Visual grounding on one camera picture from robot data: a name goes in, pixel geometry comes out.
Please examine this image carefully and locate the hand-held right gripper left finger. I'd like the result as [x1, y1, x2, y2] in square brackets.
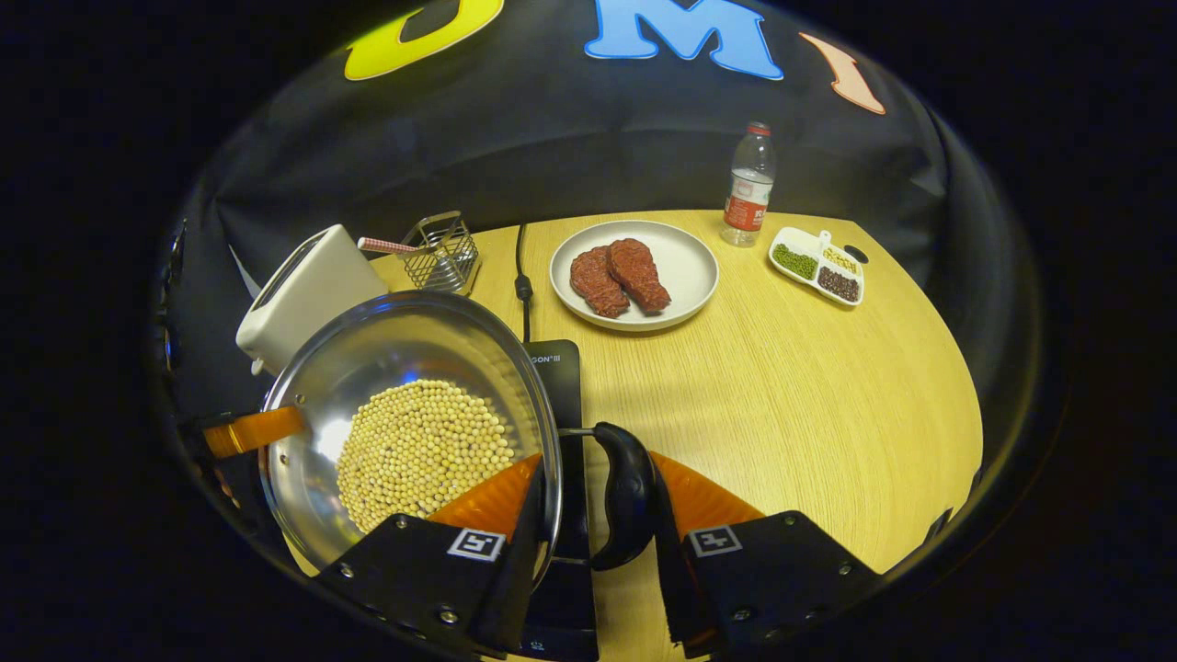
[317, 452, 553, 658]

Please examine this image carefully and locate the black induction cooktop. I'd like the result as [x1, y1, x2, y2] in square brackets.
[510, 338, 600, 662]

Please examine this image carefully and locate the white round plate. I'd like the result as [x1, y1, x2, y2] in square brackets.
[549, 219, 720, 333]

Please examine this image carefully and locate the stainless steel pot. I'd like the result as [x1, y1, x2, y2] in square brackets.
[257, 291, 658, 589]

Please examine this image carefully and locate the white toaster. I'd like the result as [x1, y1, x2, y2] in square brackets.
[235, 223, 392, 376]

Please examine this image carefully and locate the raw red meat piece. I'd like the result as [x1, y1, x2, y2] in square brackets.
[570, 245, 631, 319]
[607, 238, 672, 314]

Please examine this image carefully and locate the black power cable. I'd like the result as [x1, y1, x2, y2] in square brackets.
[513, 223, 536, 343]

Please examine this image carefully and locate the pile of soybeans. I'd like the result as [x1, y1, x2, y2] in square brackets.
[336, 379, 518, 534]

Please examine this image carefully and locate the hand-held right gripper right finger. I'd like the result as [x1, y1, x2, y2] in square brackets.
[648, 451, 884, 658]

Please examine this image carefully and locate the wire mesh basket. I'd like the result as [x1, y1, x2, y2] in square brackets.
[400, 211, 482, 295]

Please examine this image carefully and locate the pile of dark red beans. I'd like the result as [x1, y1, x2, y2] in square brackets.
[817, 267, 861, 303]

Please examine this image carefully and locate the white divided dish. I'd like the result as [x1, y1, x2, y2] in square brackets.
[768, 226, 865, 308]

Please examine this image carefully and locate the clear plastic water bottle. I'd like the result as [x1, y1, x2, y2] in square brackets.
[720, 121, 778, 249]

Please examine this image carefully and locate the pile of green mung beans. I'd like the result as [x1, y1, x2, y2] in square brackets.
[772, 244, 817, 280]

